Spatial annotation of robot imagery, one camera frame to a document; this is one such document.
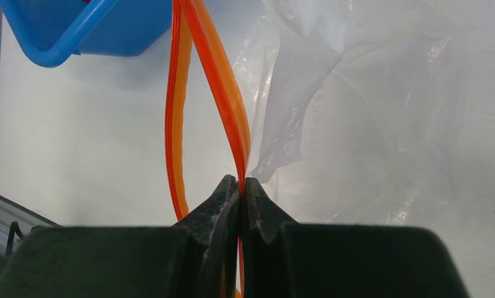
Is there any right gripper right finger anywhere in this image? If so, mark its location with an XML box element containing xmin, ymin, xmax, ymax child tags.
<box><xmin>242</xmin><ymin>178</ymin><xmax>468</xmax><ymax>297</ymax></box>

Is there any blue plastic bin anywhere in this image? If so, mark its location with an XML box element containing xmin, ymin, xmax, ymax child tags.
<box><xmin>0</xmin><ymin>0</ymin><xmax>172</xmax><ymax>68</ymax></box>

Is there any aluminium table frame rail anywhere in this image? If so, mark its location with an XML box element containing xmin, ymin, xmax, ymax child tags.
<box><xmin>0</xmin><ymin>196</ymin><xmax>58</xmax><ymax>271</ymax></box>

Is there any clear zip bag orange zipper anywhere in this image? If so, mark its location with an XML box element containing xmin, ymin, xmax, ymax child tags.
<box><xmin>165</xmin><ymin>0</ymin><xmax>495</xmax><ymax>298</ymax></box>

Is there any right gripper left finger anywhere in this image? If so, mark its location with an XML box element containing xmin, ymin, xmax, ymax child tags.
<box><xmin>0</xmin><ymin>175</ymin><xmax>239</xmax><ymax>297</ymax></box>

